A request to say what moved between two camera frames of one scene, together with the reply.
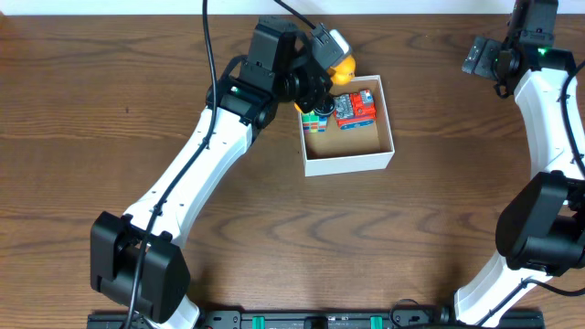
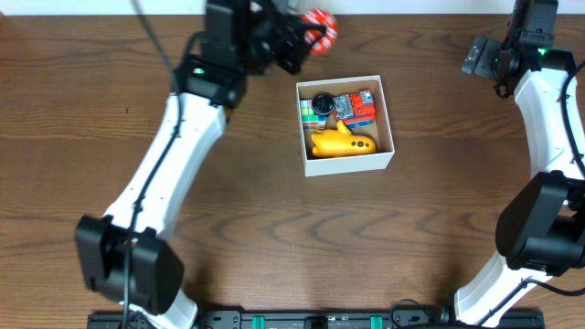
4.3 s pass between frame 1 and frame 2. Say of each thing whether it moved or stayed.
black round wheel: stayed
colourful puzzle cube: stayed
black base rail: stayed
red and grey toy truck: stayed
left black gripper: moved
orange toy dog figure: moved
